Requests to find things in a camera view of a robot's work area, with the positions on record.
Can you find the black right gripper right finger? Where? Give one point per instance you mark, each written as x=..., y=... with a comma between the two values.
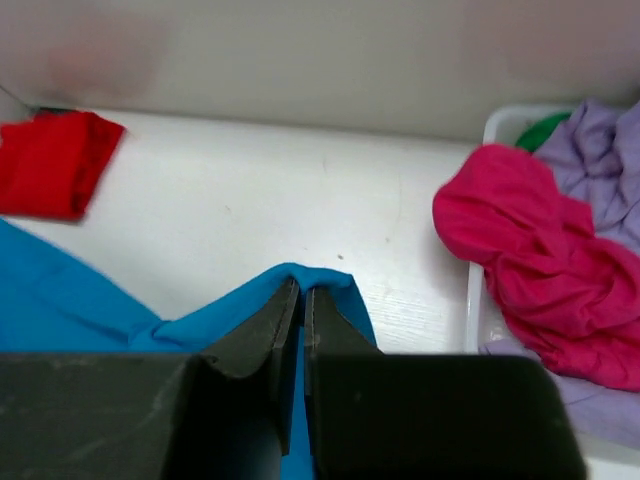
x=338, y=411

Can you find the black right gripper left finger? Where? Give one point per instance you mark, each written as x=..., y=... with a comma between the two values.
x=248, y=380

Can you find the blue t shirt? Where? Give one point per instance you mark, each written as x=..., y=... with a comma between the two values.
x=95, y=386

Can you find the white plastic basket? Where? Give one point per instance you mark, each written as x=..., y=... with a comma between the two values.
x=484, y=322

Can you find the pink t shirt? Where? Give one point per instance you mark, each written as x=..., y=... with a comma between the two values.
x=565, y=293

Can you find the green t shirt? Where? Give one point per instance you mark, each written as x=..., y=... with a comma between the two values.
x=540, y=131

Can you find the red folded t shirt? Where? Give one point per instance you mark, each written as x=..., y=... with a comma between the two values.
x=51, y=164

